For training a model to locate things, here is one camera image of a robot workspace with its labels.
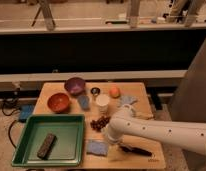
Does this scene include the black cable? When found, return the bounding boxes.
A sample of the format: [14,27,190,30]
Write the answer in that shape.
[1,89,22,149]

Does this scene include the green plastic tray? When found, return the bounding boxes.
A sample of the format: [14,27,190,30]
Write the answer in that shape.
[12,114,85,167]

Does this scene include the light blue crumpled cloth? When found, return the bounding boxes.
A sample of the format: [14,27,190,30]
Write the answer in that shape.
[118,95,137,107]

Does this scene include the white paper cup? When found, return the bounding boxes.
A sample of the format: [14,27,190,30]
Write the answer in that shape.
[96,94,110,113]

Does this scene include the blue folded cloth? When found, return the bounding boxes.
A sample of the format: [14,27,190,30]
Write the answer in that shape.
[77,95,89,110]

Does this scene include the red-orange bowl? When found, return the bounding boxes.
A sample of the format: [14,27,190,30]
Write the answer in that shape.
[47,93,70,113]

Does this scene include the dark rectangular block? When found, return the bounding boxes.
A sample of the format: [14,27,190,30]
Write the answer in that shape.
[37,133,57,159]

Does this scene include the blue sponge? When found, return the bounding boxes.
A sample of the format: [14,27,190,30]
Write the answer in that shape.
[86,140,108,156]

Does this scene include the blue box on floor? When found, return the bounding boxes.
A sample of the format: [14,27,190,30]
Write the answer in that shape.
[18,105,34,123]

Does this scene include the wooden board table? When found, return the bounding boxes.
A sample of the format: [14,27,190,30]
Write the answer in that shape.
[33,82,166,171]

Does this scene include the purple bowl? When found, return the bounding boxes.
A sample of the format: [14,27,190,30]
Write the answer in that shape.
[64,77,86,96]

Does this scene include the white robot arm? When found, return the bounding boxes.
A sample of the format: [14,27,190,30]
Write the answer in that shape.
[102,104,206,156]

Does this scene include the bunch of dark grapes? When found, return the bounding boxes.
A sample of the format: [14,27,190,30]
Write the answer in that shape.
[90,116,110,132]

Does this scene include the orange fruit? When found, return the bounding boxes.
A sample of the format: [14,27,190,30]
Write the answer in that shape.
[109,86,120,98]

